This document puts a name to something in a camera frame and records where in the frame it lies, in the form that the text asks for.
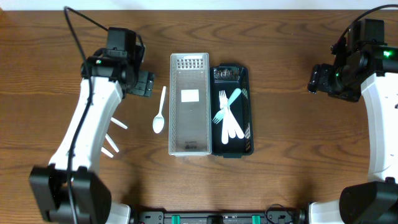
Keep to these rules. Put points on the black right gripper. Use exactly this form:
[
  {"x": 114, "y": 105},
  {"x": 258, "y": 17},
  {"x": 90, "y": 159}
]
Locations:
[{"x": 315, "y": 79}]

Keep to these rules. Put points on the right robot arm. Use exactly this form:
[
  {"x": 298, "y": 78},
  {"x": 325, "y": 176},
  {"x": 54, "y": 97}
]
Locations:
[{"x": 368, "y": 71}]

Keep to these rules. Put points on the black perforated plastic basket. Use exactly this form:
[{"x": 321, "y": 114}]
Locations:
[{"x": 228, "y": 77}]

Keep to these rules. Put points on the white plastic spoon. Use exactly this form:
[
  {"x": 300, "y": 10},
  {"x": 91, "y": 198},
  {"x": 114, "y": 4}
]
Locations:
[
  {"x": 117, "y": 122},
  {"x": 106, "y": 152},
  {"x": 111, "y": 143},
  {"x": 159, "y": 121}
]

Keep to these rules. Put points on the white plastic fork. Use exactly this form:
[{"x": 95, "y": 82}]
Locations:
[
  {"x": 230, "y": 127},
  {"x": 236, "y": 126},
  {"x": 224, "y": 134}
]

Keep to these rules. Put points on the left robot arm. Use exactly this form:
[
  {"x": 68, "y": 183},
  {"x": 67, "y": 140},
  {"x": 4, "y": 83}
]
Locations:
[{"x": 69, "y": 190}]

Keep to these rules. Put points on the black aluminium mounting rail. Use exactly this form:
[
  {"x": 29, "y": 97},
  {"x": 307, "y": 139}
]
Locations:
[{"x": 275, "y": 214}]

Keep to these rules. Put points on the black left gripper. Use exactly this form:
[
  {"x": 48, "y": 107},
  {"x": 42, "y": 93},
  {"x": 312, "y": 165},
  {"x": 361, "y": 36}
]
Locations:
[{"x": 143, "y": 84}]

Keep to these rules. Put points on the light blue plastic fork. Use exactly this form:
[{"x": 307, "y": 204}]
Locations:
[{"x": 219, "y": 115}]

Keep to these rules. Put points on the clear perforated plastic basket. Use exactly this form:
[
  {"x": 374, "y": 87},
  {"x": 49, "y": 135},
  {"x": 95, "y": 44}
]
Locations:
[{"x": 189, "y": 105}]

